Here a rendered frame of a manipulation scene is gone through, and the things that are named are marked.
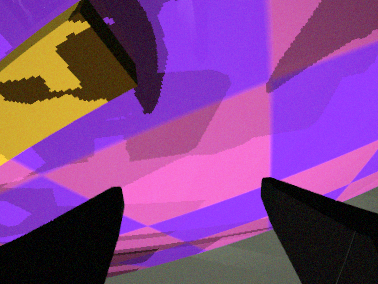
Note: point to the yellow bar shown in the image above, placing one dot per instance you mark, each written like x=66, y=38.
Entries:
x=66, y=69

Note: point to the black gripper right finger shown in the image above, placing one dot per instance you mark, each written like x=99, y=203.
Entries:
x=327, y=241

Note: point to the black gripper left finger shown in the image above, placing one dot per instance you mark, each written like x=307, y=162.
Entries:
x=75, y=248

